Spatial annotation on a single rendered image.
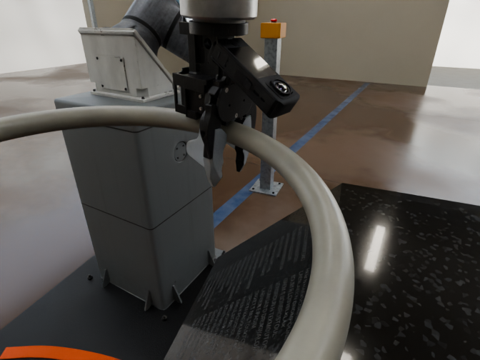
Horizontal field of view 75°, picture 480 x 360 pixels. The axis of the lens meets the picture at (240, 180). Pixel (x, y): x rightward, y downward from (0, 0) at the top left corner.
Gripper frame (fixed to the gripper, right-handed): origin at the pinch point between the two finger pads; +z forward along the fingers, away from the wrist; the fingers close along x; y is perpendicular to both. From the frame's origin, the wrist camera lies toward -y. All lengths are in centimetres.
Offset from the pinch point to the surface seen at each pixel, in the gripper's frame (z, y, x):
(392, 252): 3.5, -23.3, -2.5
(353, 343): 2.9, -24.1, 12.2
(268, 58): 10, 82, -134
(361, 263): 3.5, -21.1, 1.7
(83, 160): 32, 82, -15
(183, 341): 24.2, -1.5, 13.1
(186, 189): 45, 55, -40
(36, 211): 101, 176, -18
